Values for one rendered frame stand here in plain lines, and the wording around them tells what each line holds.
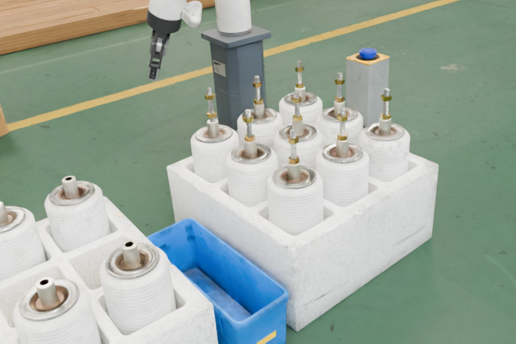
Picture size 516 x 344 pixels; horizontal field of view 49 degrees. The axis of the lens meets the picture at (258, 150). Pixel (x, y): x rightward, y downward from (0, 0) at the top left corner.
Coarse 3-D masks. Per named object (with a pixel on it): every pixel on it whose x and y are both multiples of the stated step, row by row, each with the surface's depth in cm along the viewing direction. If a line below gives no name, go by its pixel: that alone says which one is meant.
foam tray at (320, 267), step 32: (192, 160) 119; (416, 160) 113; (192, 192) 112; (224, 192) 111; (384, 192) 104; (416, 192) 109; (224, 224) 106; (256, 224) 98; (320, 224) 96; (352, 224) 99; (384, 224) 106; (416, 224) 114; (256, 256) 101; (288, 256) 92; (320, 256) 96; (352, 256) 102; (384, 256) 110; (288, 288) 96; (320, 288) 99; (352, 288) 106; (288, 320) 100
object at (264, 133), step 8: (240, 120) 119; (280, 120) 119; (240, 128) 118; (256, 128) 116; (264, 128) 116; (272, 128) 117; (280, 128) 119; (240, 136) 119; (256, 136) 117; (264, 136) 117; (272, 136) 117; (240, 144) 121; (264, 144) 117; (272, 144) 118
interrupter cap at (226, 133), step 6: (222, 126) 116; (198, 132) 114; (204, 132) 114; (222, 132) 114; (228, 132) 113; (198, 138) 111; (204, 138) 111; (210, 138) 111; (216, 138) 111; (222, 138) 111; (228, 138) 111
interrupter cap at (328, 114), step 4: (328, 108) 120; (332, 108) 120; (348, 108) 120; (352, 108) 119; (324, 112) 119; (328, 112) 118; (332, 112) 119; (348, 112) 118; (352, 112) 118; (356, 112) 117; (324, 116) 117; (328, 116) 117; (332, 116) 117; (348, 116) 116; (352, 116) 116; (356, 116) 116; (328, 120) 115; (332, 120) 115; (336, 120) 115; (348, 120) 114; (352, 120) 115
